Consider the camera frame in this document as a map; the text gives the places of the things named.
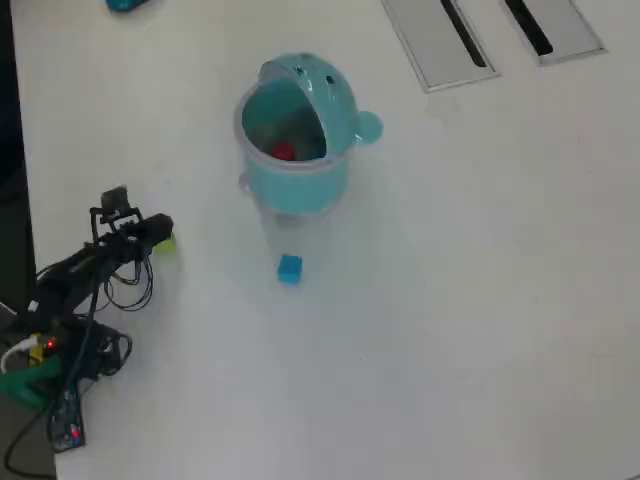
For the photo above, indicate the blue controller circuit board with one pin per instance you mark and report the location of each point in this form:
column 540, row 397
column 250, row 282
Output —
column 67, row 415

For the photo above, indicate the blue cube block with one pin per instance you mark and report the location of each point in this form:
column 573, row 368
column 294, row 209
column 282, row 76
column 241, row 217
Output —
column 290, row 270

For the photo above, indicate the teal dome bin lid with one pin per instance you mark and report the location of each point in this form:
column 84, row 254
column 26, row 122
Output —
column 335, row 100

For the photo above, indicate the red cube block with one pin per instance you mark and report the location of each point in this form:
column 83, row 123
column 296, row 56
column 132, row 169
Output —
column 284, row 151

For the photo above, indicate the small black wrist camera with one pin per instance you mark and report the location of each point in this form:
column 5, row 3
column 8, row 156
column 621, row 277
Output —
column 116, row 200

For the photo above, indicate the teal blue gadget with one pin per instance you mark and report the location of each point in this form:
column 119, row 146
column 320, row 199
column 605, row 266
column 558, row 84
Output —
column 125, row 4

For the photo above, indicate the green table clamp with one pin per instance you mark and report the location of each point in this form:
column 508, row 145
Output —
column 22, row 385

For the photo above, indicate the yellow plug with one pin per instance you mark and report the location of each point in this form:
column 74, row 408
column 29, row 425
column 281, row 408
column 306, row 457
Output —
column 36, row 354

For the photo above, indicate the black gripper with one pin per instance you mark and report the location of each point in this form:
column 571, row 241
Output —
column 127, row 237

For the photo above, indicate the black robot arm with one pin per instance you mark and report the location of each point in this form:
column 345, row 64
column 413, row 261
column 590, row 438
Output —
column 75, row 280

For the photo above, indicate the teal round bin body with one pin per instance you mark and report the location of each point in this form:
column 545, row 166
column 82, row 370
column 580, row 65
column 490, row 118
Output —
column 295, row 185

